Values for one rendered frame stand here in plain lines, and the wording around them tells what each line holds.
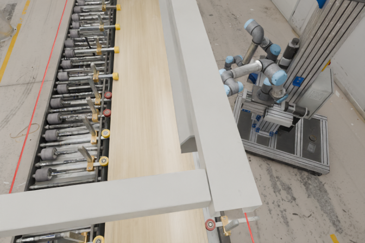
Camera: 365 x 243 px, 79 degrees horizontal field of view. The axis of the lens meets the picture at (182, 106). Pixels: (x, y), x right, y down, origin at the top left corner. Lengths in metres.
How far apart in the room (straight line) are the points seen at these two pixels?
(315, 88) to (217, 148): 2.11
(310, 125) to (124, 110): 2.49
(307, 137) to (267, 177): 0.77
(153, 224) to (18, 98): 3.07
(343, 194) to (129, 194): 3.31
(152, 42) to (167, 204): 2.81
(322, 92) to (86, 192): 2.31
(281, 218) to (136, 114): 2.03
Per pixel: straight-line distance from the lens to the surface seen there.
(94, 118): 2.42
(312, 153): 3.31
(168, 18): 0.78
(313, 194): 3.33
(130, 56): 2.89
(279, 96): 2.16
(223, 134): 0.39
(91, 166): 2.20
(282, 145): 3.19
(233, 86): 1.59
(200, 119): 0.40
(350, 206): 3.54
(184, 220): 1.92
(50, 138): 2.53
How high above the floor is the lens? 2.80
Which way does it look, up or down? 54 degrees down
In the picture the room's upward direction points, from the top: 3 degrees clockwise
